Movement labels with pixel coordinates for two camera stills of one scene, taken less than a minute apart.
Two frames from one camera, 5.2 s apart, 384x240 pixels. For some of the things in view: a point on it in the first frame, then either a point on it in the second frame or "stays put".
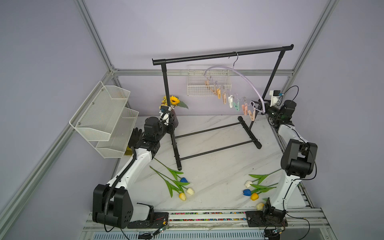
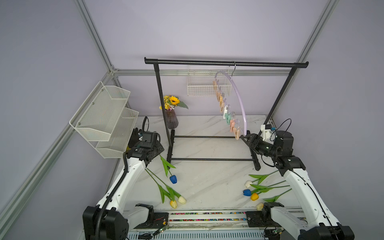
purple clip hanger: [233, 101] -> [229, 98]
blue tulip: [175, 173] -> [166, 165]
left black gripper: [171, 125] -> [160, 148]
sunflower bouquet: [174, 101] stays put
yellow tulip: [182, 196] -> [173, 203]
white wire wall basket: [209, 80] stays put
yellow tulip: [254, 197] stays put
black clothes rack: [242, 123] -> [168, 138]
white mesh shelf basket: [103, 121] stays put
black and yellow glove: [134, 141] stays put
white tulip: [261, 178] stays put
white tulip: [189, 190] -> [181, 199]
